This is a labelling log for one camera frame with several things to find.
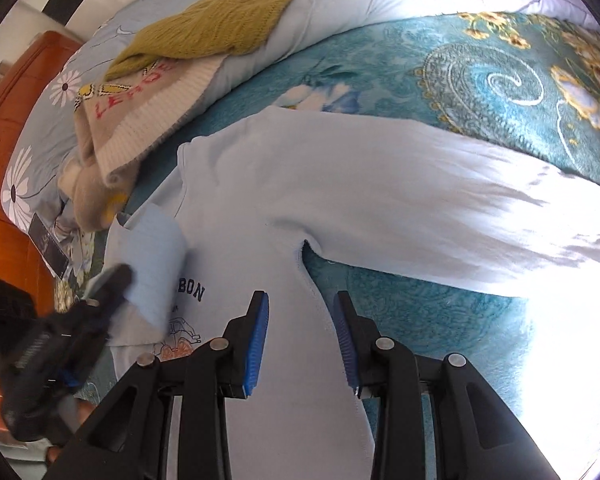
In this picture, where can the teal floral blanket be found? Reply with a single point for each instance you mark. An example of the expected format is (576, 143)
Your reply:
(480, 85)

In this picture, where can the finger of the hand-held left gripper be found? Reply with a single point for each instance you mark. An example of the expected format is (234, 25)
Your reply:
(111, 282)

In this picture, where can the wooden headboard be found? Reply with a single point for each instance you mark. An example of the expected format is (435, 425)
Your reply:
(10, 125)

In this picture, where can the beige fluffy garment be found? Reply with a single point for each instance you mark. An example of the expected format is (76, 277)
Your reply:
(87, 185)

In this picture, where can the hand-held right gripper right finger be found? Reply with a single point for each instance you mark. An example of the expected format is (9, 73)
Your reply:
(342, 340)

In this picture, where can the black phone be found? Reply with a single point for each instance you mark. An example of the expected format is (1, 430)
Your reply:
(47, 245)

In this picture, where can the white knit sweater red letters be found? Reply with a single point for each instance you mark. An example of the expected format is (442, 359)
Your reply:
(145, 110)

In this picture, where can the light blue floral duvet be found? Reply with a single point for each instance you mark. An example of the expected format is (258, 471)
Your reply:
(340, 0)

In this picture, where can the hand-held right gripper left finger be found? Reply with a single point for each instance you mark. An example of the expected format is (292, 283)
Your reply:
(257, 340)

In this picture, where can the olive green knit sweater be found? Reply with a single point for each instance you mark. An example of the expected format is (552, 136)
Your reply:
(205, 25)

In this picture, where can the light blue sweatshirt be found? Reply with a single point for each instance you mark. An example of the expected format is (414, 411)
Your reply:
(330, 185)

